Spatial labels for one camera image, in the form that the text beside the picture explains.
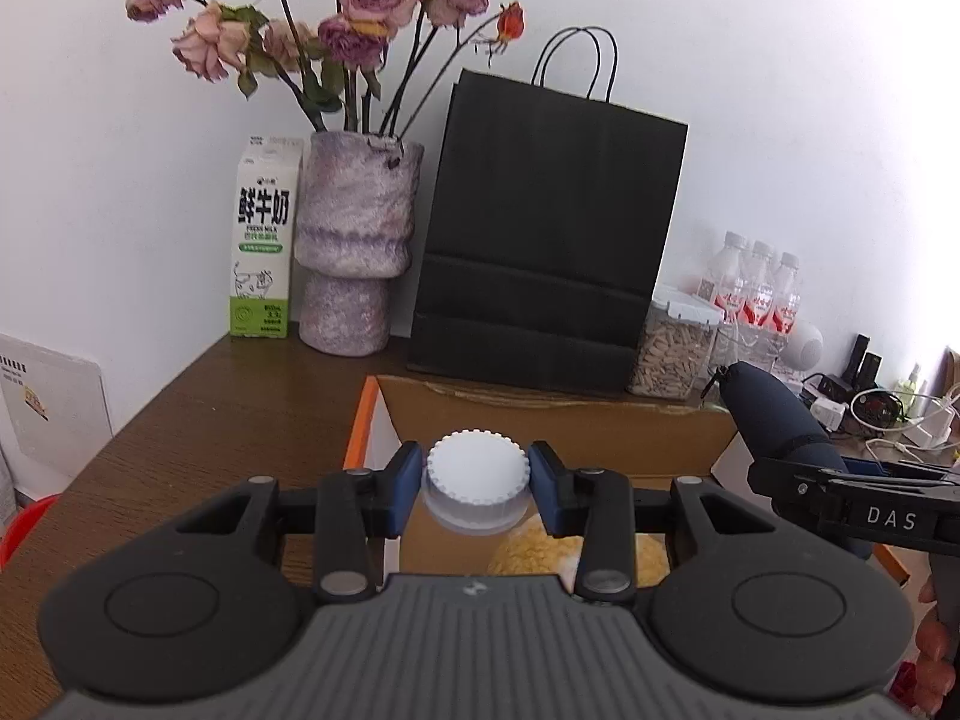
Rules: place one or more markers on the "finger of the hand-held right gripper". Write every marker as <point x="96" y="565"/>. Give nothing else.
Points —
<point x="787" y="484"/>

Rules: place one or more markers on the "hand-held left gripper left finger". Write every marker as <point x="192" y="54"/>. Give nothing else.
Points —
<point x="401" y="491"/>

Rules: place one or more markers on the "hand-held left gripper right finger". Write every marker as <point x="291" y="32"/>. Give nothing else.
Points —
<point x="546" y="491"/>

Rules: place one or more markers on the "white ribbed bottle cap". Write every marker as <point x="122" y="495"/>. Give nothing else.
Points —
<point x="476" y="469"/>

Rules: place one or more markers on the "orange cardboard box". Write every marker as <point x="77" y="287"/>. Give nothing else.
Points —
<point x="600" y="427"/>

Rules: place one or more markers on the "clear seed container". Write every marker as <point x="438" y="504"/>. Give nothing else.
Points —
<point x="667" y="352"/>

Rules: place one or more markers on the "person's right hand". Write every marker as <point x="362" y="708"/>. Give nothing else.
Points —
<point x="937" y="641"/>

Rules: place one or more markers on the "yellow plush toy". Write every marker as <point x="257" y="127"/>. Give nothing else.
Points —
<point x="532" y="551"/>

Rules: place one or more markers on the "white charger cube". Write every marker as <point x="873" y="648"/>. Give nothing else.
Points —
<point x="831" y="412"/>

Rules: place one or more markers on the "white plug adapter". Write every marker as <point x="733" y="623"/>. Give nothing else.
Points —
<point x="930" y="427"/>

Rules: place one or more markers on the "black power adapter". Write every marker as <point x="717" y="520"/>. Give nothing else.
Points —
<point x="825" y="386"/>

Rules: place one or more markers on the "black round gadget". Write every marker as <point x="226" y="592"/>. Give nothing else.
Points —
<point x="877" y="409"/>

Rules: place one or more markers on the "small spray bottle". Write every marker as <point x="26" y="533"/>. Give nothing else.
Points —
<point x="911" y="386"/>

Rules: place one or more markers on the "clear drinking glass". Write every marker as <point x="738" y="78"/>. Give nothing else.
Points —
<point x="754" y="349"/>

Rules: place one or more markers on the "white round speaker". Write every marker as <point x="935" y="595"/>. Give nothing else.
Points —
<point x="802" y="345"/>

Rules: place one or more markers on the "short black upright device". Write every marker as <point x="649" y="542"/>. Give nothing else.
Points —
<point x="873" y="371"/>

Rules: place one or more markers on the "tall black upright device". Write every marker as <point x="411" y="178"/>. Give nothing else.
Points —
<point x="859" y="356"/>

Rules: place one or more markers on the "red label water bottle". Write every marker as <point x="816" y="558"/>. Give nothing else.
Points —
<point x="785" y="300"/>
<point x="724" y="285"/>
<point x="757" y="292"/>

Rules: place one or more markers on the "black paper bag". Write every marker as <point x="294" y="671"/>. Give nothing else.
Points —
<point x="547" y="240"/>

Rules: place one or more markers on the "purple mottled vase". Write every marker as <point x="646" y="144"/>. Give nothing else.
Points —
<point x="352" y="225"/>

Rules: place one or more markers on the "white green milk carton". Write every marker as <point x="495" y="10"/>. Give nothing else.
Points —
<point x="262" y="255"/>

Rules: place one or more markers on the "white printed card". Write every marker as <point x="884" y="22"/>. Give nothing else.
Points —
<point x="52" y="405"/>

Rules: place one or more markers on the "red plastic basin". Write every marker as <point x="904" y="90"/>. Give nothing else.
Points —
<point x="22" y="529"/>

